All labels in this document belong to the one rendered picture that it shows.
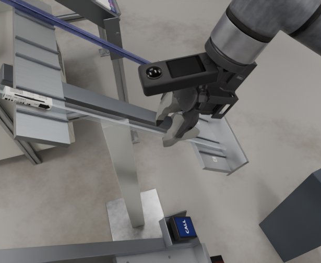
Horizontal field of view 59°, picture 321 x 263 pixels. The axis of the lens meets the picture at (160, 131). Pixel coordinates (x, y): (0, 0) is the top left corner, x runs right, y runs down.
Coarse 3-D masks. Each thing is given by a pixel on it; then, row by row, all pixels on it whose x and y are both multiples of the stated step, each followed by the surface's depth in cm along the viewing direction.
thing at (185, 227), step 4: (176, 220) 50; (180, 220) 51; (184, 220) 52; (188, 220) 53; (176, 224) 50; (180, 224) 50; (184, 224) 51; (188, 224) 52; (192, 224) 53; (180, 228) 50; (184, 228) 50; (188, 228) 51; (192, 228) 52; (180, 232) 49; (184, 232) 50; (188, 232) 50; (192, 232) 51
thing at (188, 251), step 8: (184, 248) 54; (192, 248) 56; (120, 256) 44; (128, 256) 45; (136, 256) 46; (144, 256) 47; (152, 256) 48; (160, 256) 49; (168, 256) 50; (176, 256) 51; (184, 256) 53; (192, 256) 54
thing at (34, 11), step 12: (0, 0) 47; (12, 0) 47; (36, 12) 50; (60, 24) 53; (84, 36) 57; (96, 36) 59; (108, 48) 61; (120, 48) 63; (132, 60) 65; (144, 60) 67
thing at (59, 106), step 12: (0, 96) 35; (60, 108) 40; (72, 108) 41; (84, 108) 43; (96, 120) 44; (108, 120) 45; (120, 120) 47; (144, 132) 51; (156, 132) 52; (192, 144) 60; (204, 144) 62; (216, 144) 66
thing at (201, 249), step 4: (200, 244) 55; (204, 244) 55; (196, 248) 55; (200, 248) 55; (204, 248) 55; (196, 252) 55; (200, 252) 55; (204, 252) 54; (196, 256) 55; (200, 256) 54; (204, 256) 54; (208, 256) 54; (200, 260) 54; (204, 260) 54; (208, 260) 53
